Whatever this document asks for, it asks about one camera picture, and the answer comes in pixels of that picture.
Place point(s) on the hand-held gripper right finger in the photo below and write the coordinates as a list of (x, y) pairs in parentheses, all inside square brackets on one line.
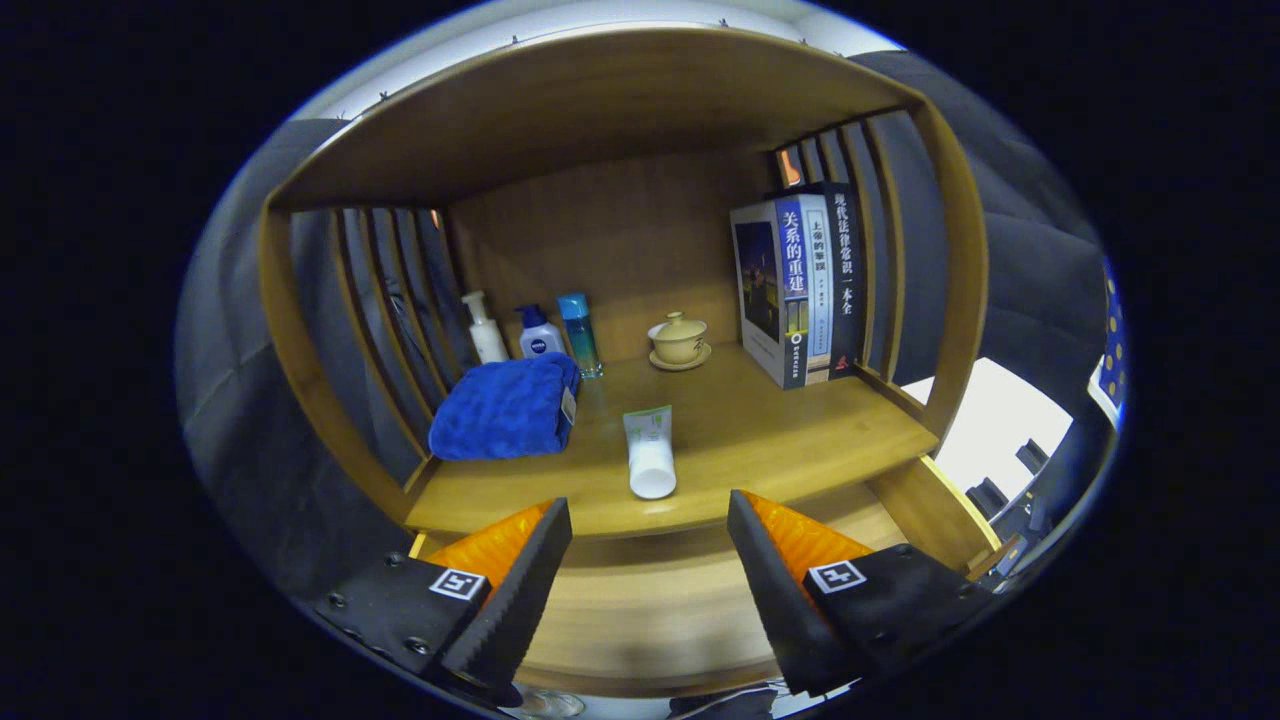
[(785, 600)]

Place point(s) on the wooden cabinet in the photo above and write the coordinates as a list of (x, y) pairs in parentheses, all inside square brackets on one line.
[(620, 230)]

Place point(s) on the black backdrop cloth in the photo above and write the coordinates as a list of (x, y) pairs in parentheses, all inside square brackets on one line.
[(1040, 270)]

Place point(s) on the light blue book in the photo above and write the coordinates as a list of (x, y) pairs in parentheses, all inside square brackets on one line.
[(820, 300)]

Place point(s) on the beige lidded teacup with saucer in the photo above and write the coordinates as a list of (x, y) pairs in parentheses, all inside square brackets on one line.
[(680, 342)]

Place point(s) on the wooden drawer with black knob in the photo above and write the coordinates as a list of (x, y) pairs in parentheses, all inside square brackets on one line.
[(650, 610)]

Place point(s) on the teal bottle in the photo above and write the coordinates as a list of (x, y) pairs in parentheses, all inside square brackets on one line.
[(582, 345)]

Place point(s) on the wooden countertop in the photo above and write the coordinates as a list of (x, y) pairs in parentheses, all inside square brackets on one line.
[(740, 440)]

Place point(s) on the blue dotted gift bag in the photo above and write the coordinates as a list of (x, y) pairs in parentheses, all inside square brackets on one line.
[(1113, 350)]

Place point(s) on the white squeeze tube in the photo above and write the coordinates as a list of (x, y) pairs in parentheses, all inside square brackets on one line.
[(650, 465)]

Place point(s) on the black book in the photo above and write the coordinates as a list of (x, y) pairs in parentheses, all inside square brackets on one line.
[(848, 290)]

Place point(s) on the white bottle with blue cap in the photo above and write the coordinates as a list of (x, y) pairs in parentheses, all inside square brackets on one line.
[(540, 342)]

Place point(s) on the white pump bottle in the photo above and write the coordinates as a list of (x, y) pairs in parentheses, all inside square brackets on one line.
[(488, 340)]

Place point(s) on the blue folded towel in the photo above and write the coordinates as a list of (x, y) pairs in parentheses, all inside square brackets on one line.
[(500, 410)]

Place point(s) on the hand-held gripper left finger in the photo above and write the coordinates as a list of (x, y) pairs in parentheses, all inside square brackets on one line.
[(520, 600)]

